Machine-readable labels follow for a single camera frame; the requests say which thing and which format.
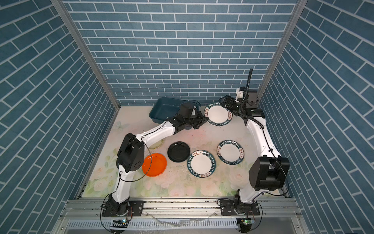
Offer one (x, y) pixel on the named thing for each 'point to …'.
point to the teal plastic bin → (163, 107)
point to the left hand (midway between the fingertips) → (213, 119)
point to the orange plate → (158, 166)
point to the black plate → (178, 151)
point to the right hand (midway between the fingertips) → (225, 103)
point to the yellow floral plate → (158, 144)
